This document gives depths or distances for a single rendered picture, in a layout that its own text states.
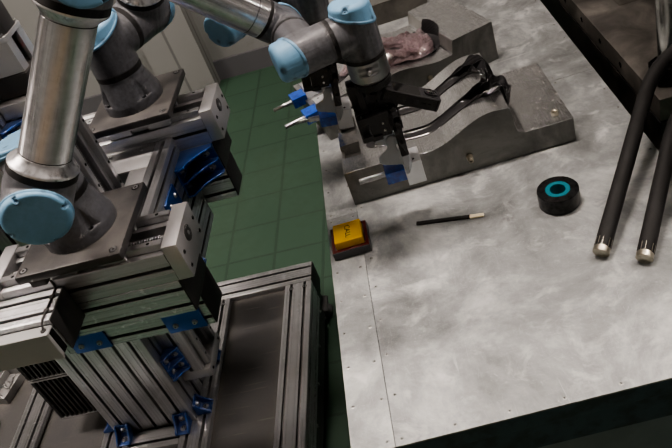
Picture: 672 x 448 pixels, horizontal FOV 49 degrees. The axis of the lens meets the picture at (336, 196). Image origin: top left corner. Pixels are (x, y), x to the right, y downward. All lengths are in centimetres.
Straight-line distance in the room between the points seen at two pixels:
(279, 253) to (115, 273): 145
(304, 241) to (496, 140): 143
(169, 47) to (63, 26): 302
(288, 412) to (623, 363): 107
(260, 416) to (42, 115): 117
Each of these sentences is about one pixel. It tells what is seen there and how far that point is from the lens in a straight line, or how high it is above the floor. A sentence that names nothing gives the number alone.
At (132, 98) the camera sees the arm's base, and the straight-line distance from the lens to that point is 185.
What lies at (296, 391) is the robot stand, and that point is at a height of 23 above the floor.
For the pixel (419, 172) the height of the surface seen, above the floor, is 93.
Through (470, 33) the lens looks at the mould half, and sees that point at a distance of 195.
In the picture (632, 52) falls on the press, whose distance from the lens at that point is 197.
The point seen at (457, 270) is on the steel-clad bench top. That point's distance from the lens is 142.
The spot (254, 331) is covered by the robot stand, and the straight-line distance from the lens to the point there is 234.
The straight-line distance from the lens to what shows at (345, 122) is 171.
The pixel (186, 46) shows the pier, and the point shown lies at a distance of 416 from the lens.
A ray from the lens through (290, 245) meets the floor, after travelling 290.
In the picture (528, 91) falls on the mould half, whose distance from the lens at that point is 175.
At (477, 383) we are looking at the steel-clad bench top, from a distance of 125.
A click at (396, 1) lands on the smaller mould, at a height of 86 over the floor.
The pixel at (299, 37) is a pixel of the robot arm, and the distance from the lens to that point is 128.
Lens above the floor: 179
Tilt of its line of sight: 36 degrees down
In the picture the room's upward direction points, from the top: 21 degrees counter-clockwise
